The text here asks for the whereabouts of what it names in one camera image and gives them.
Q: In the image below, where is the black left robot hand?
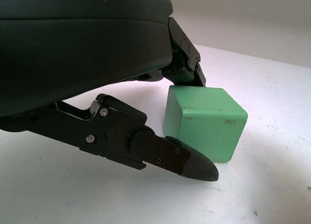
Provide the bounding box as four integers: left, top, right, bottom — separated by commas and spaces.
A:
0, 0, 220, 184

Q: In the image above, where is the green wooden cube block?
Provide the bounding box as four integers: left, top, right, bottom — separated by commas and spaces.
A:
163, 85, 249, 164

